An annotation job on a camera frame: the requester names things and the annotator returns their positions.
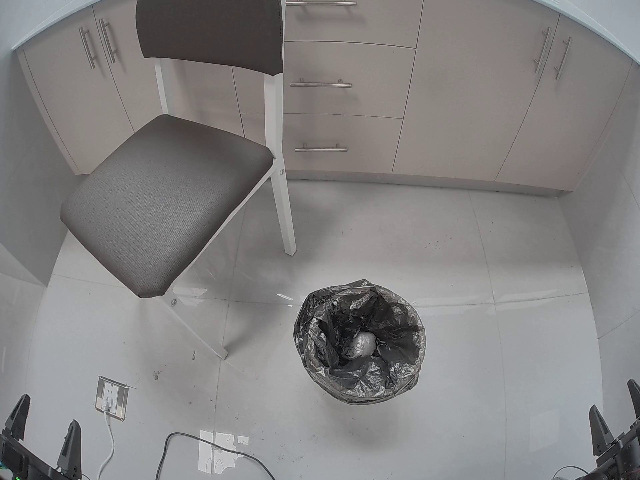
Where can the beige cabinet with drawers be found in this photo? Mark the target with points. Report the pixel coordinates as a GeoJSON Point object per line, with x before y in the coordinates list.
{"type": "Point", "coordinates": [450, 93]}

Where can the white paper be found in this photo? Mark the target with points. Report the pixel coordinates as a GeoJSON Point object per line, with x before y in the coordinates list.
{"type": "Point", "coordinates": [361, 344]}

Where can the grey white-framed chair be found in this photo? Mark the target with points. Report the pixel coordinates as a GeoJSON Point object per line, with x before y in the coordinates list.
{"type": "Point", "coordinates": [165, 193]}

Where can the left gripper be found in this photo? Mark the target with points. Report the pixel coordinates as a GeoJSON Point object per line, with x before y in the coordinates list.
{"type": "Point", "coordinates": [20, 460]}

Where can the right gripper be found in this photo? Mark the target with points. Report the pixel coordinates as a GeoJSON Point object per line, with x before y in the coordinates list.
{"type": "Point", "coordinates": [622, 460]}

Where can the black plastic bag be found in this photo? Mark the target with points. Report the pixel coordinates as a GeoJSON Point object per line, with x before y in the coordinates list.
{"type": "Point", "coordinates": [320, 338]}

